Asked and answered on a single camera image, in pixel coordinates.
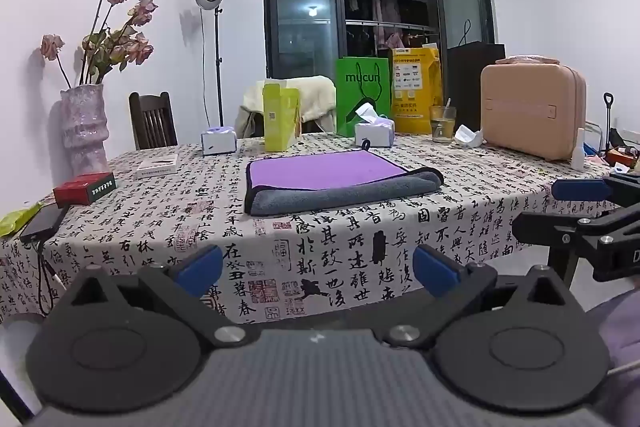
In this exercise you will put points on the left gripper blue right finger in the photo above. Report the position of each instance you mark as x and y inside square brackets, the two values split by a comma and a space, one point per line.
[434, 271]

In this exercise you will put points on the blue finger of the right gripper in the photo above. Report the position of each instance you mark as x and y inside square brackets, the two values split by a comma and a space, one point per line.
[581, 190]

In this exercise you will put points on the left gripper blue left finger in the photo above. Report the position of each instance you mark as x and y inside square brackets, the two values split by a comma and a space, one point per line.
[198, 272]

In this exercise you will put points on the purple and grey towel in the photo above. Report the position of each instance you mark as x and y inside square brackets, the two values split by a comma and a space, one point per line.
[294, 184]

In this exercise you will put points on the calligraphy print tablecloth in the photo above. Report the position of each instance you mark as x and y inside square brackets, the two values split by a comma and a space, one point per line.
[282, 267]

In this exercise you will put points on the pink suitcase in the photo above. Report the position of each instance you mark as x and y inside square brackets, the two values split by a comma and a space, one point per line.
[532, 105]

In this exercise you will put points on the crumpled white paper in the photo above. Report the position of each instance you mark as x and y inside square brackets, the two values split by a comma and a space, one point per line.
[468, 138]

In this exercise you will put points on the white flat box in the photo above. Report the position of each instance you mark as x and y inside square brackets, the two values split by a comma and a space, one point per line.
[157, 166]

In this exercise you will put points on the left white tissue pack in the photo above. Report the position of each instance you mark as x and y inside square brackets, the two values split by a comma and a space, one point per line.
[219, 140]

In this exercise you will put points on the white tissue pack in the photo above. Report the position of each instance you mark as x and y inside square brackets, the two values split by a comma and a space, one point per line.
[219, 140]
[373, 130]

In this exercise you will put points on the glass cup with straw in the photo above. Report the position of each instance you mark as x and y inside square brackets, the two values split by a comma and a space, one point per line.
[443, 119]

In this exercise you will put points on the red and green box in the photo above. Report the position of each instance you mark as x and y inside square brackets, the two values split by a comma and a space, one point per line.
[85, 189]

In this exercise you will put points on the dark wooden chair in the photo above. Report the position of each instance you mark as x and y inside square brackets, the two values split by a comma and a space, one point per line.
[152, 121]

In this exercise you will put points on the right white tissue pack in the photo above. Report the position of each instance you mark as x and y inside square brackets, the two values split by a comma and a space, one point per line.
[373, 130]

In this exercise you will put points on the black paper bag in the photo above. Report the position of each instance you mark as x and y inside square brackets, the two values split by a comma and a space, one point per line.
[465, 63]

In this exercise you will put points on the black smartphone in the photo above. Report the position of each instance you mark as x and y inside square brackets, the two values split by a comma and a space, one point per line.
[44, 224]

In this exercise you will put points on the yellow printed bag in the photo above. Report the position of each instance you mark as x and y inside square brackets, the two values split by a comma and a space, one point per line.
[417, 87]

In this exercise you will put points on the lime green carton box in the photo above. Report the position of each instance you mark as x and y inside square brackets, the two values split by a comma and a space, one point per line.
[282, 122]

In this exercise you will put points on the lime green wrapper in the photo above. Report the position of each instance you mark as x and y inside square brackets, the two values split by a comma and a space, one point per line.
[13, 221]

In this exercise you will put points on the pink textured vase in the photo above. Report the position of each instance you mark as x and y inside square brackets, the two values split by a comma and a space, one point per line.
[84, 128]

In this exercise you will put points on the green mucun paper bag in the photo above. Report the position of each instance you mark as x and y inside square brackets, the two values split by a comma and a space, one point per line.
[361, 80]

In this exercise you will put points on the cream cloth on chair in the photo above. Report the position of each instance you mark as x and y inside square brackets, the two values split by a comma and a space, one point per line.
[314, 98]

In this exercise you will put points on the dried pink roses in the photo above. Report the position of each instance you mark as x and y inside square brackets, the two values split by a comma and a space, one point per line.
[104, 48]

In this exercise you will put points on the studio lamp on stand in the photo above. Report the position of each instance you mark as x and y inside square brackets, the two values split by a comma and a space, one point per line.
[213, 6]

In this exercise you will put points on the dark framed window door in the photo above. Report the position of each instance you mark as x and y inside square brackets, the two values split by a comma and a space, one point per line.
[307, 37]

